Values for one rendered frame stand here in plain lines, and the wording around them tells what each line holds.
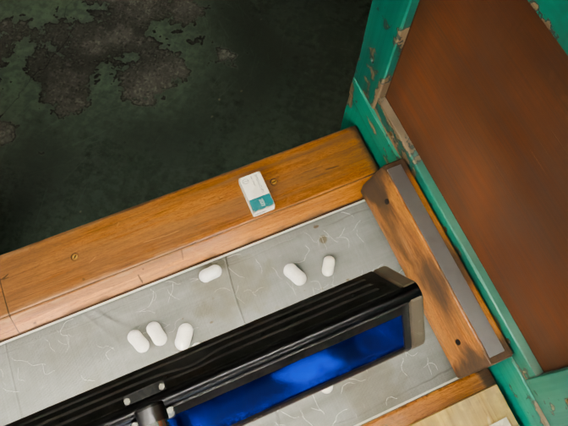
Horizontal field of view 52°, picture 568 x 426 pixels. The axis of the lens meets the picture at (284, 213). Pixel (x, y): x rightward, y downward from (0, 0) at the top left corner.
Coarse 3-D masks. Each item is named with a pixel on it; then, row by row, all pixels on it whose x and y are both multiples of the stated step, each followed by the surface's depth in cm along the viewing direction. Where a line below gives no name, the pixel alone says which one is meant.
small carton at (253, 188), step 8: (248, 176) 88; (256, 176) 88; (240, 184) 88; (248, 184) 88; (256, 184) 88; (264, 184) 88; (248, 192) 87; (256, 192) 87; (264, 192) 88; (248, 200) 87; (256, 200) 87; (264, 200) 87; (272, 200) 87; (256, 208) 86; (264, 208) 87; (272, 208) 88
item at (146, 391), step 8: (152, 384) 46; (160, 384) 45; (136, 392) 45; (144, 392) 45; (152, 392) 45; (128, 400) 45; (136, 400) 45; (144, 408) 44; (152, 408) 44; (160, 408) 44; (168, 408) 45; (136, 416) 44; (144, 416) 44; (152, 416) 44; (160, 416) 44; (168, 416) 45; (136, 424) 44; (144, 424) 43; (152, 424) 43; (160, 424) 43; (168, 424) 44
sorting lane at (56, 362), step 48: (288, 240) 90; (336, 240) 90; (384, 240) 90; (144, 288) 86; (192, 288) 86; (240, 288) 86; (288, 288) 87; (48, 336) 83; (96, 336) 83; (192, 336) 84; (432, 336) 85; (0, 384) 80; (48, 384) 80; (96, 384) 81; (336, 384) 82; (384, 384) 82; (432, 384) 82
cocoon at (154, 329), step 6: (150, 324) 82; (156, 324) 82; (150, 330) 82; (156, 330) 82; (162, 330) 82; (150, 336) 82; (156, 336) 81; (162, 336) 82; (156, 342) 81; (162, 342) 82
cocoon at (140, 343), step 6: (132, 330) 82; (138, 330) 82; (132, 336) 81; (138, 336) 81; (144, 336) 82; (132, 342) 81; (138, 342) 81; (144, 342) 81; (138, 348) 81; (144, 348) 81
